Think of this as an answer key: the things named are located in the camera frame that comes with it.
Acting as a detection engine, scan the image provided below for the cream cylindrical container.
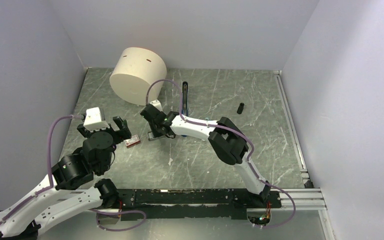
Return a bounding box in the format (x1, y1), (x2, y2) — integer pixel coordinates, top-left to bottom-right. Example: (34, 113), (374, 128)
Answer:
(109, 47), (167, 106)

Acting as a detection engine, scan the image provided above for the red white staple box sleeve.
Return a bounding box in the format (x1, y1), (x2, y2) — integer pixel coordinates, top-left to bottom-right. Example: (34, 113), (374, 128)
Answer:
(124, 137), (141, 148)

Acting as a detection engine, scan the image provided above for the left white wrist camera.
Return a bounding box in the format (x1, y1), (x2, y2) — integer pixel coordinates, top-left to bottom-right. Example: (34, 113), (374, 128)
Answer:
(83, 107), (110, 132)

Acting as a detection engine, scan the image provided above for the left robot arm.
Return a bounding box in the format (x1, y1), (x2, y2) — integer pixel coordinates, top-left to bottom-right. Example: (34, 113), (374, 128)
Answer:
(0, 115), (132, 240)

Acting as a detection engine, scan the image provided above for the small black cylinder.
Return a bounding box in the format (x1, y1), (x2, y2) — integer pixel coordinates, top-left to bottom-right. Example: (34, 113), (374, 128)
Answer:
(236, 102), (245, 115)

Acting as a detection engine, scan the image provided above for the blue stapler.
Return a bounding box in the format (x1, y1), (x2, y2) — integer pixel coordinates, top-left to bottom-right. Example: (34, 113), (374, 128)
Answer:
(181, 81), (189, 116)

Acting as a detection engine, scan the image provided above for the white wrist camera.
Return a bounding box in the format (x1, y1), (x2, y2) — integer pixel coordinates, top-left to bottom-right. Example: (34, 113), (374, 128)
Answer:
(150, 99), (163, 112)
(83, 107), (110, 132)

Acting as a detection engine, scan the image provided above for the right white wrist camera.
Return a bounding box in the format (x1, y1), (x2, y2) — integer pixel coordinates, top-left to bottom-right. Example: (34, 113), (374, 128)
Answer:
(150, 99), (163, 112)

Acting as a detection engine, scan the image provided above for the staple box tray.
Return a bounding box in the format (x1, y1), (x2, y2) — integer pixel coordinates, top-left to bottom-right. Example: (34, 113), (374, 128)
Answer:
(147, 131), (160, 141)

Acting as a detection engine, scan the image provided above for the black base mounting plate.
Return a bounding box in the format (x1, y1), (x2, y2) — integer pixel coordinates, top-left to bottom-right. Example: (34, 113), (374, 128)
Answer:
(113, 188), (282, 221)

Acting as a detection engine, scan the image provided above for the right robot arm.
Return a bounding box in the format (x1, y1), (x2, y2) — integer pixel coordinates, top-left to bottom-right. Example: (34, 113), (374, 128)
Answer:
(140, 103), (271, 207)

